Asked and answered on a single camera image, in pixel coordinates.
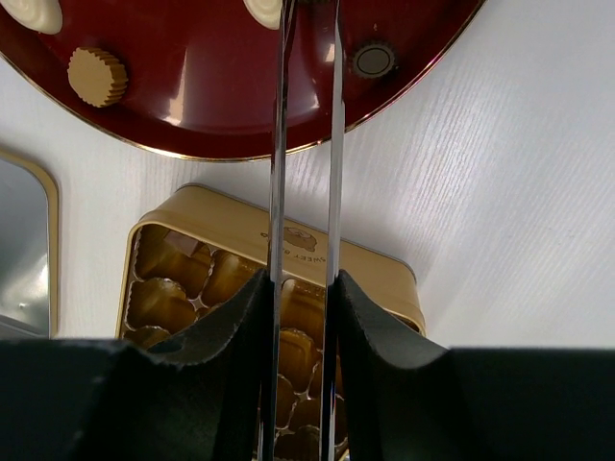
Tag white oval chocolate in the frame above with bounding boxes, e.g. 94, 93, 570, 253
243, 0, 282, 30
1, 0, 63, 35

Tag dark round fluted chocolate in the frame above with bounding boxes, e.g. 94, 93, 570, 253
349, 40, 398, 80

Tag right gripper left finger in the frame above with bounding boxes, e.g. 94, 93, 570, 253
1, 272, 269, 460

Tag silver square box lid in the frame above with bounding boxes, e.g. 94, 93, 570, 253
1, 150, 60, 338

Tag tan round fluted chocolate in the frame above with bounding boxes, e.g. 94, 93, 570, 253
67, 47, 129, 108

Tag metal tongs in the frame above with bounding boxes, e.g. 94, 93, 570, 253
258, 1, 346, 460

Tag gold chocolate box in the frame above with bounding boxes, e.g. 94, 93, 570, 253
114, 183, 427, 452

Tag round red plate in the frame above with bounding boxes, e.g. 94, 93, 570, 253
1, 1, 480, 161

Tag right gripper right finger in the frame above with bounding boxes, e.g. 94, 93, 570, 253
336, 273, 614, 460

